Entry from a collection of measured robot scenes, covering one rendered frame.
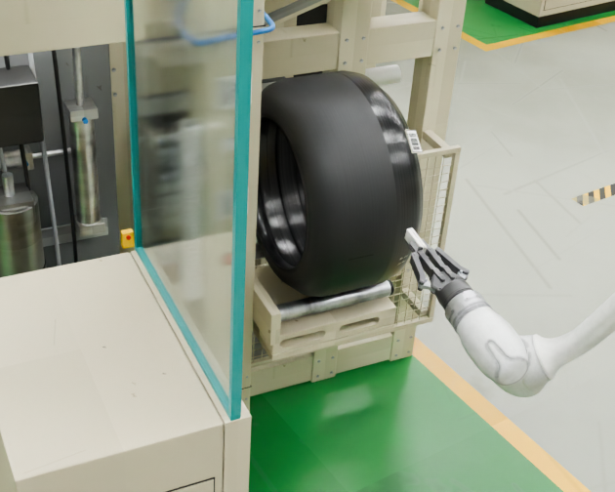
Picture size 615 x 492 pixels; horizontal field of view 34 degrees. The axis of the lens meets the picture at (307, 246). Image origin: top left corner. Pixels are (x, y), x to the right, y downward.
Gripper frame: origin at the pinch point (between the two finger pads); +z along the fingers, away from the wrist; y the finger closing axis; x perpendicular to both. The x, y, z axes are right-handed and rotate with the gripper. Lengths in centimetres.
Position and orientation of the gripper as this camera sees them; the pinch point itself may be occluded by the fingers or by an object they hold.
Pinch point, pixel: (415, 242)
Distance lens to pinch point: 228.8
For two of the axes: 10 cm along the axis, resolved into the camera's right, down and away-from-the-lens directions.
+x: -1.3, 7.5, 6.5
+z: -4.1, -6.4, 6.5
